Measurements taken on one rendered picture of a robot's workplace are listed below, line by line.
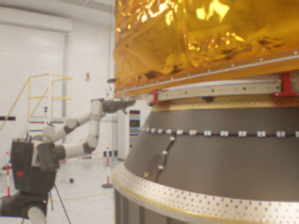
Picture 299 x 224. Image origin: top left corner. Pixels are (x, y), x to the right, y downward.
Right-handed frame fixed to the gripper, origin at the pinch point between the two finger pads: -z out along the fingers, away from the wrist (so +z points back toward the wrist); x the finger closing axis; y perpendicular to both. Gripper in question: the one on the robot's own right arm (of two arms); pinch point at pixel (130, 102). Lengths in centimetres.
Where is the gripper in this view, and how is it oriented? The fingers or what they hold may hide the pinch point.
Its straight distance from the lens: 163.3
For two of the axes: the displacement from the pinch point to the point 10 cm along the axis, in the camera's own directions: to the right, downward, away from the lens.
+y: 1.7, 9.9, 0.0
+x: -2.1, 0.3, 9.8
